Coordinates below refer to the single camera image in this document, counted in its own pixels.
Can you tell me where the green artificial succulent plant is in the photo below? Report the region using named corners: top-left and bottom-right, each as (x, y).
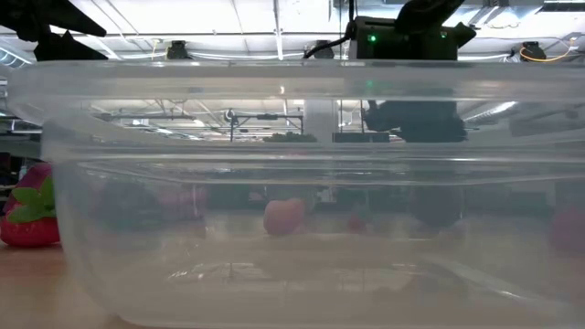
top-left (263, 131), bottom-right (318, 143)

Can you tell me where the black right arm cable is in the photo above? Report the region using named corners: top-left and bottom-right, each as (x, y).
top-left (303, 20), bottom-right (358, 59)

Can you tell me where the red toy strawberry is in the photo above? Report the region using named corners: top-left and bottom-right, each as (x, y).
top-left (0, 162), bottom-right (61, 249)

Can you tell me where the pink toy peach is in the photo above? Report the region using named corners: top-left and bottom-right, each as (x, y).
top-left (263, 197), bottom-right (306, 237)

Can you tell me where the clear plastic tupperware container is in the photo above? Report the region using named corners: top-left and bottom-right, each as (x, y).
top-left (6, 58), bottom-right (585, 329)

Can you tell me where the black perforated metal box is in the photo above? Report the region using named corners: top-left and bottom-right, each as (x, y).
top-left (332, 132), bottom-right (391, 143)

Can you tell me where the black round device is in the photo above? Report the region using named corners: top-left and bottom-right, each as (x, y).
top-left (303, 39), bottom-right (337, 60)
top-left (518, 40), bottom-right (548, 63)
top-left (165, 39), bottom-right (191, 60)

